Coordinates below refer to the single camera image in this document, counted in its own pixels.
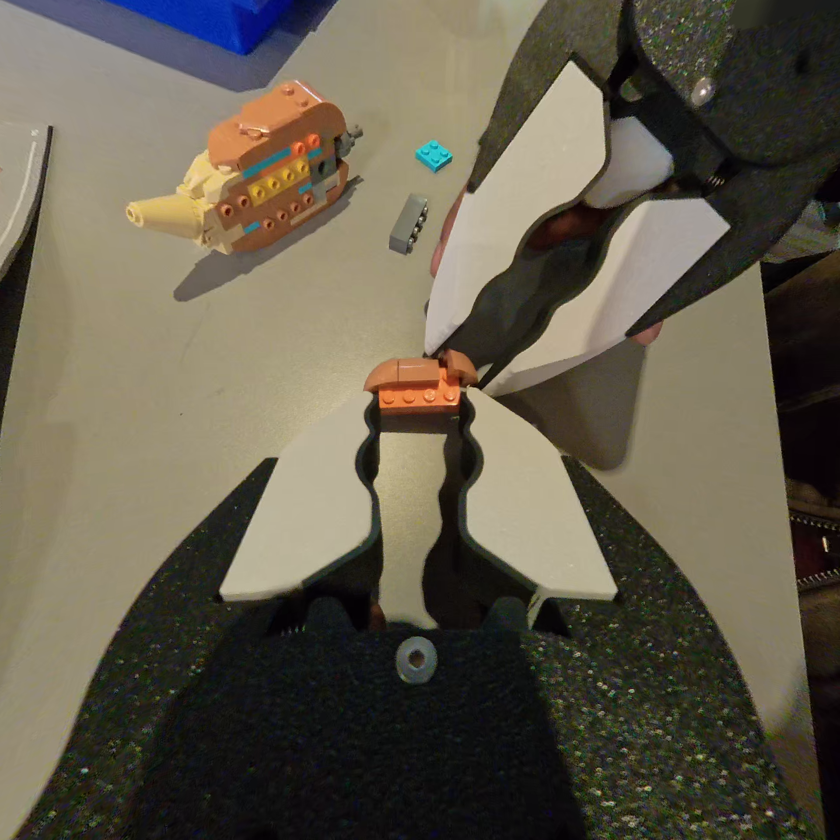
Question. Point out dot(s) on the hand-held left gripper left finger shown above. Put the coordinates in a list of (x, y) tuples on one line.
[(302, 518)]

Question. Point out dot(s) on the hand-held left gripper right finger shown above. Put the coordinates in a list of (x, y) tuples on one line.
[(531, 512)]

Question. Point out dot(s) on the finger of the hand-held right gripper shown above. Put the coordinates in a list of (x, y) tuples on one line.
[(643, 275), (525, 197)]

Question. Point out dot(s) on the turquoise square plate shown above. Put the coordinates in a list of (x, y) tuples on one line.
[(434, 156)]

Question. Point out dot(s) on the grey long brick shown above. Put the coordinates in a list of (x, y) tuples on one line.
[(408, 226)]

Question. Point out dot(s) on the orange brick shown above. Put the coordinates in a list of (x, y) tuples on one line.
[(420, 400)]

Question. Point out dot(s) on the brown quarter dome brick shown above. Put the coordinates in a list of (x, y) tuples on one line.
[(382, 375), (459, 366)]

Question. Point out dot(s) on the brown tan brick-built model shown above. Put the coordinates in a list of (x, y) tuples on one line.
[(275, 170)]

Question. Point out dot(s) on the blue plastic bin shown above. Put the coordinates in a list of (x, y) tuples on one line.
[(229, 19)]

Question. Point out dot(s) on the grey desk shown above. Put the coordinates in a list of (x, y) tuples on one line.
[(197, 394)]

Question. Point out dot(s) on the person's right hand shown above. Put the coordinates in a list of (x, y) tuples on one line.
[(443, 236)]

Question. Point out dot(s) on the grey open instruction booklet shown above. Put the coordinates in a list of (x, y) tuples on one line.
[(19, 184)]

